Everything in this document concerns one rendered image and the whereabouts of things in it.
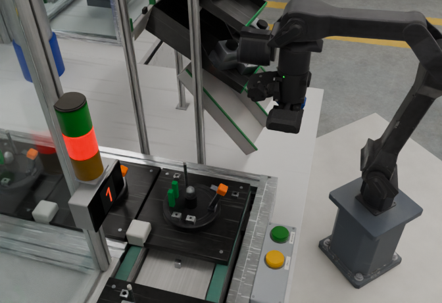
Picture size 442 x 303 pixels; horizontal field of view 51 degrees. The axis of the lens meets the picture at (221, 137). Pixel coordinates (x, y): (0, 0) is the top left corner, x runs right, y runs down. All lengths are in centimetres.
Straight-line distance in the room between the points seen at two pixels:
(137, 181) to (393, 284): 68
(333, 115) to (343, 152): 157
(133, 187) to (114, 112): 49
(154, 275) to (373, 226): 49
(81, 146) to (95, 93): 98
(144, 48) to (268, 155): 81
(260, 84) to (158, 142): 69
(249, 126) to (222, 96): 11
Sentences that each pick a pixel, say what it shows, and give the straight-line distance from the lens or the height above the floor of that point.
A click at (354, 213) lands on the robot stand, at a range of 104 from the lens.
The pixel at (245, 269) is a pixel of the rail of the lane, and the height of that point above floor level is 95.
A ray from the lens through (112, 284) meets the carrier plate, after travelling 104.
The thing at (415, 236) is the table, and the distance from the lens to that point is 131.
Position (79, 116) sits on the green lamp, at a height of 140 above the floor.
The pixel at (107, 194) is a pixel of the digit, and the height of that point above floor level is 121.
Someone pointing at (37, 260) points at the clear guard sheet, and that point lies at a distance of 83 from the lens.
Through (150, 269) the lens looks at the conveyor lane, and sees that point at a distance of 111.
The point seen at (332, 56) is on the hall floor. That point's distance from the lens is 364.
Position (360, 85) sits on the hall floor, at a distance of 336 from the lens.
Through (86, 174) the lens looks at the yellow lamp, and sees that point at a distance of 82.
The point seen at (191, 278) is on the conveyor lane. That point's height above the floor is 92.
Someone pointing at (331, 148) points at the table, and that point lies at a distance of 148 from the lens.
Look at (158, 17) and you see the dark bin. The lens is 112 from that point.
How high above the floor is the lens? 184
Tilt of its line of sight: 41 degrees down
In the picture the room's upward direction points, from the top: 1 degrees counter-clockwise
